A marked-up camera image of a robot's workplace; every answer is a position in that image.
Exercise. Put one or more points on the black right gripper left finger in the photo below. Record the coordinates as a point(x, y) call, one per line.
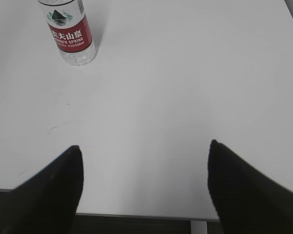
point(47, 202)

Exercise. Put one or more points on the white table leg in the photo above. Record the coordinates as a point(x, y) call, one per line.
point(199, 227)

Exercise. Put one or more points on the Nongfu Spring water bottle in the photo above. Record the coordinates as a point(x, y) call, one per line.
point(70, 29)

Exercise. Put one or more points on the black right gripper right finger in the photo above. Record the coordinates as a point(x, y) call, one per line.
point(246, 201)

